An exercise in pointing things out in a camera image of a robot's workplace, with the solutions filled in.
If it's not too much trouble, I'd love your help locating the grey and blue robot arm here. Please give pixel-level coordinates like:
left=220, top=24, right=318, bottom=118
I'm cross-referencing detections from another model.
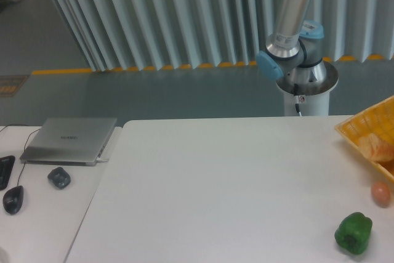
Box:
left=256, top=0, right=393, bottom=80

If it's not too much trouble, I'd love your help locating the green bell pepper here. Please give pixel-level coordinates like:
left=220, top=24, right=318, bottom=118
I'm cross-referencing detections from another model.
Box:
left=334, top=212, right=373, bottom=255

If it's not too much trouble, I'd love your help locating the white folding screen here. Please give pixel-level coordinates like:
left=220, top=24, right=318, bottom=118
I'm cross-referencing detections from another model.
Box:
left=53, top=0, right=393, bottom=71

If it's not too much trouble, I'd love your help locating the silver laptop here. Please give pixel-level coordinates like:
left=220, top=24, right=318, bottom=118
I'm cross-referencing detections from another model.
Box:
left=20, top=118, right=117, bottom=166

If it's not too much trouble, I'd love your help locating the black earbud case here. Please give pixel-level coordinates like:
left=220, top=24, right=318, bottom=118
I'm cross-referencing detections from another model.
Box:
left=47, top=167, right=71, bottom=190

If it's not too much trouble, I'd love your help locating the yellow woven basket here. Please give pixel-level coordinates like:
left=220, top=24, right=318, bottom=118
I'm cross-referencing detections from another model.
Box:
left=334, top=95, right=394, bottom=184

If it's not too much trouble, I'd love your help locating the orange bread in basket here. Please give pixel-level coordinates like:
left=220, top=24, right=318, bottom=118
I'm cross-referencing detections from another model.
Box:
left=358, top=134, right=393, bottom=162

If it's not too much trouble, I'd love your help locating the yellow floor sticker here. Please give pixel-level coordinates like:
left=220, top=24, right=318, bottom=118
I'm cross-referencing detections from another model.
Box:
left=0, top=75, right=30, bottom=97

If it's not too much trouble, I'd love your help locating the black keyboard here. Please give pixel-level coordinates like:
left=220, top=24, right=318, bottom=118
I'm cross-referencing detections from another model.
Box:
left=0, top=155, right=15, bottom=190

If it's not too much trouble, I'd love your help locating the brown egg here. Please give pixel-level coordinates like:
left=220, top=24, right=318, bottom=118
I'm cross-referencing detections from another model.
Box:
left=371, top=182, right=391, bottom=208

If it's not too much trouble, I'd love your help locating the black computer mouse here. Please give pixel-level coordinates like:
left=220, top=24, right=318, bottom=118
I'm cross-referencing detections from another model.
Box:
left=2, top=185, right=24, bottom=215

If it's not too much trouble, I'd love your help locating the black mouse cable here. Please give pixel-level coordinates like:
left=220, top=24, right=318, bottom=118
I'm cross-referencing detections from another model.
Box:
left=17, top=127, right=42, bottom=187

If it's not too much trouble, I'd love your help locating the black laptop cable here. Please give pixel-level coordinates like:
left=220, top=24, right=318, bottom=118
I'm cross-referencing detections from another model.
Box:
left=0, top=123, right=30, bottom=140

